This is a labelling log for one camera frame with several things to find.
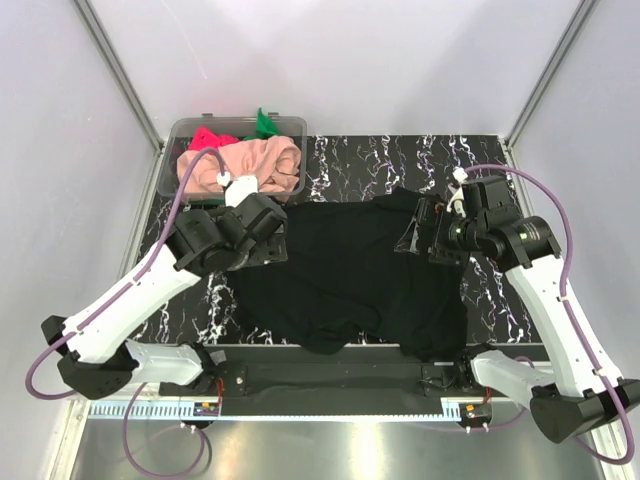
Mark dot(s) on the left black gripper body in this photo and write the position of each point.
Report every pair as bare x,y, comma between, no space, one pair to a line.
272,252

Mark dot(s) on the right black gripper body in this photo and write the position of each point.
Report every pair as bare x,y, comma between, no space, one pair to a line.
454,238

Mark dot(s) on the black t shirt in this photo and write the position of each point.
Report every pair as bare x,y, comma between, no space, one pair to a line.
344,277

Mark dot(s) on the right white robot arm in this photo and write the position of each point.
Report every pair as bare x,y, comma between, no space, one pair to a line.
585,389

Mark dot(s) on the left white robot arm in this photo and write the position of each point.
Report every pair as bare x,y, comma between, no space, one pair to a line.
98,358

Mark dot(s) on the pink t shirt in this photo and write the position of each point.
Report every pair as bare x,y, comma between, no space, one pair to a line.
275,163

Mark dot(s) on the clear plastic bin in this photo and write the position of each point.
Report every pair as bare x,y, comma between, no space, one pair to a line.
177,156

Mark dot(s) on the green t shirt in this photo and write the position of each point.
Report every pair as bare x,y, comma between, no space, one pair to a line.
265,127

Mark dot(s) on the red t shirt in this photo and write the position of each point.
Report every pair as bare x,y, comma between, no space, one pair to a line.
204,138

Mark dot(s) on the black marble pattern mat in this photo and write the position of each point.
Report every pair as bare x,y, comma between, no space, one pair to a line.
356,168

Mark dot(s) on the white slotted cable duct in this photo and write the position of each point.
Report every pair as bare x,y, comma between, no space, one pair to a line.
154,410

